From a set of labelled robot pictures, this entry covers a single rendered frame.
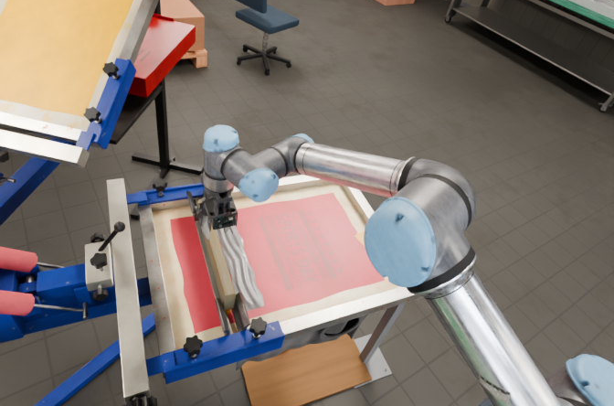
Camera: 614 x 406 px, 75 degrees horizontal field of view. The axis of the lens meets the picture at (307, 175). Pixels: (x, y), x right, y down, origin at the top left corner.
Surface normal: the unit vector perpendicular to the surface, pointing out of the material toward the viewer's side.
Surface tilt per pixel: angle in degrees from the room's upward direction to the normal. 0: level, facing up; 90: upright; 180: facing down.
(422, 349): 0
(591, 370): 8
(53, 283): 0
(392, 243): 86
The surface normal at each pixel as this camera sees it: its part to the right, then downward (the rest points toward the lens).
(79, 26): 0.08, -0.29
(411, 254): -0.75, 0.30
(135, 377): 0.18, -0.73
